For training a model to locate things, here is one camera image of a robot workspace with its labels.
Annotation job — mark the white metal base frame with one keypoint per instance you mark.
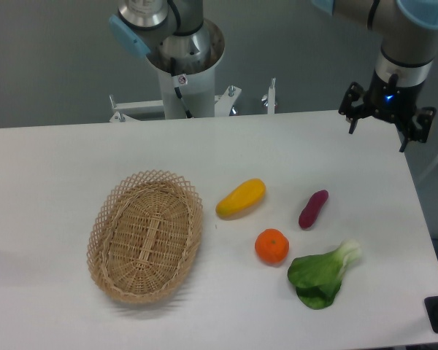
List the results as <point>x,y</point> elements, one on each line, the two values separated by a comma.
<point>200,105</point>

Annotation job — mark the orange tangerine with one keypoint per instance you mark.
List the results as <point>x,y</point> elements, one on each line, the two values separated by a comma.
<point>271,246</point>

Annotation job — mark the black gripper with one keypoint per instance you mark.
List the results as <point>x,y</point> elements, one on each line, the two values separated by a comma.
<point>389,103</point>

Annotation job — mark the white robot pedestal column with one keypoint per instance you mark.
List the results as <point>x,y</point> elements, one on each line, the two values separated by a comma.
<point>185,63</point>

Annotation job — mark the purple sweet potato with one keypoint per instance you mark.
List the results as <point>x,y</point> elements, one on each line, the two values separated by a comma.
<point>311,211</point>

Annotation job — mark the green bok choy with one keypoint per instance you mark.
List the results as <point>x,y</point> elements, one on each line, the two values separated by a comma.
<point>317,278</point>

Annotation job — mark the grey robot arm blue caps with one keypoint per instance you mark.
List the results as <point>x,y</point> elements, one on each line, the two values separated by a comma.
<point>409,30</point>

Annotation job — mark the woven wicker basket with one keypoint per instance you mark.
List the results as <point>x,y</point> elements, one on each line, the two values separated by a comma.
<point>145,238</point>

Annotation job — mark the yellow mango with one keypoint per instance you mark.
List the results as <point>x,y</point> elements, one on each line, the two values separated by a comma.
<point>244,197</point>

